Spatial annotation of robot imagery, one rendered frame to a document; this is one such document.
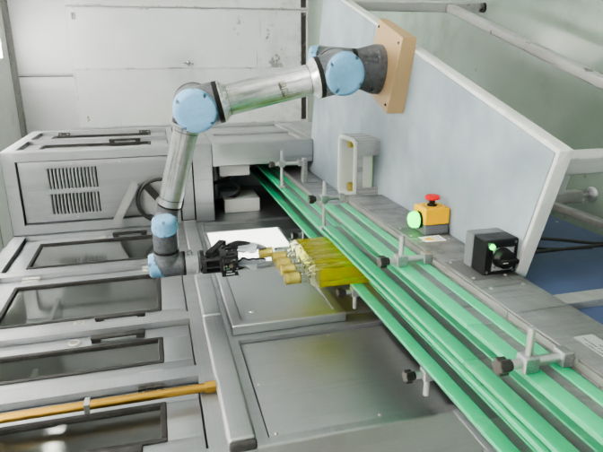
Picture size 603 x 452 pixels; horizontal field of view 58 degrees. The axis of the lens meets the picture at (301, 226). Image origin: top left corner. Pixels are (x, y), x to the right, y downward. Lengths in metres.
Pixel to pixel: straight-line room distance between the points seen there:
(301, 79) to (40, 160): 1.41
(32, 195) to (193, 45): 2.97
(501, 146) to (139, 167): 1.74
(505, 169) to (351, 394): 0.62
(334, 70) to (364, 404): 0.86
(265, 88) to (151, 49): 3.80
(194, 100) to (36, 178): 1.29
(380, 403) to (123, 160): 1.70
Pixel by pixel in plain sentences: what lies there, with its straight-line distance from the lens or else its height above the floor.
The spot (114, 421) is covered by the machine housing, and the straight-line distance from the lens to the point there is 1.35.
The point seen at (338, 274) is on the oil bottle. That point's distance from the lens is 1.56.
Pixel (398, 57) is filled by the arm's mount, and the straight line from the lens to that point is 1.64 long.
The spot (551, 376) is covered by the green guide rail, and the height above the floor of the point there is 0.93.
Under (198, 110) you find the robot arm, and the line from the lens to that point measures 1.49.
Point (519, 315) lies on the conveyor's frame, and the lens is 1.07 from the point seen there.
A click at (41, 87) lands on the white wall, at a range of 5.83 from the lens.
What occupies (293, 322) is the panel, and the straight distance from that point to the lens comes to 1.59.
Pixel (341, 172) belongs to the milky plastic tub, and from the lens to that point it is 2.02.
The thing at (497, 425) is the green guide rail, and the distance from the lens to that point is 1.10.
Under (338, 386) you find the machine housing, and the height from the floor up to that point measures 1.11.
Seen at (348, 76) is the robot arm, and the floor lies 0.96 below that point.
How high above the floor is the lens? 1.48
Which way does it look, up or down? 14 degrees down
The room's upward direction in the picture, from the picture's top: 95 degrees counter-clockwise
